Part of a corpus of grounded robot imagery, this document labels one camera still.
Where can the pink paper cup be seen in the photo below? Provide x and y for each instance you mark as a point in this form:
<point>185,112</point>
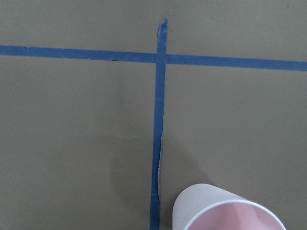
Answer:
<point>207,207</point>

